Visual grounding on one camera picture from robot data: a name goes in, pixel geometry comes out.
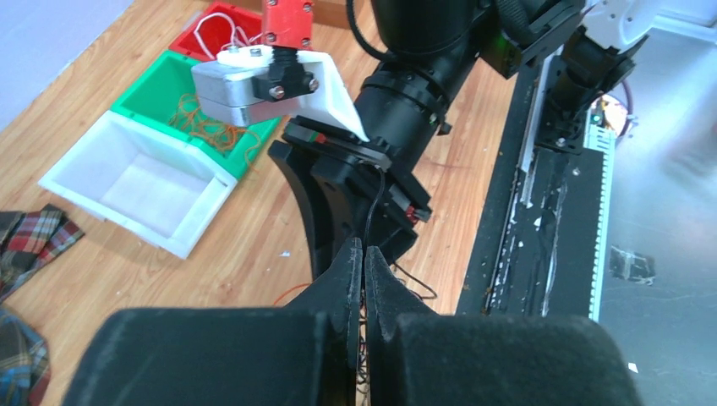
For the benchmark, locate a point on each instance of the green plastic bin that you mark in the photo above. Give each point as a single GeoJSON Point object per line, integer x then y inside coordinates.
{"type": "Point", "coordinates": [163, 98]}

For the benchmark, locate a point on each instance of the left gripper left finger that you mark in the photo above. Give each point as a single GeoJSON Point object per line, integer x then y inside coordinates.
{"type": "Point", "coordinates": [303, 353]}

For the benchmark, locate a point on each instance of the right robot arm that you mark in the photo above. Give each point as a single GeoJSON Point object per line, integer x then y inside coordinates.
{"type": "Point", "coordinates": [432, 46]}

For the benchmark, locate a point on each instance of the white plastic bin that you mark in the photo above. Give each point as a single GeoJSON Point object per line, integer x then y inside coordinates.
{"type": "Point", "coordinates": [163, 190]}

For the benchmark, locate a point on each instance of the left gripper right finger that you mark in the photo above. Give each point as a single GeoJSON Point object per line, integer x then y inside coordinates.
{"type": "Point", "coordinates": [418, 357]}

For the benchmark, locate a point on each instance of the plaid cloth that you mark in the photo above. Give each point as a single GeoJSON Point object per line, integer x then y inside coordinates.
{"type": "Point", "coordinates": [29, 241]}

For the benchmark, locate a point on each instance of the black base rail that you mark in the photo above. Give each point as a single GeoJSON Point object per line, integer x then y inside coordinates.
{"type": "Point", "coordinates": [541, 247]}

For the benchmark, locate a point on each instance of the red plastic bin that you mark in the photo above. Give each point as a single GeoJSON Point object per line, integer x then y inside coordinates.
{"type": "Point", "coordinates": [218, 27]}

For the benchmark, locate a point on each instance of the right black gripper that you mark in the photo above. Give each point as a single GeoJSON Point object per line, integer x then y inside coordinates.
{"type": "Point", "coordinates": [346, 188]}

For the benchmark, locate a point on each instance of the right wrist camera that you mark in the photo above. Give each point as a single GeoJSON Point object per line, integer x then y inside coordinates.
{"type": "Point", "coordinates": [282, 76]}

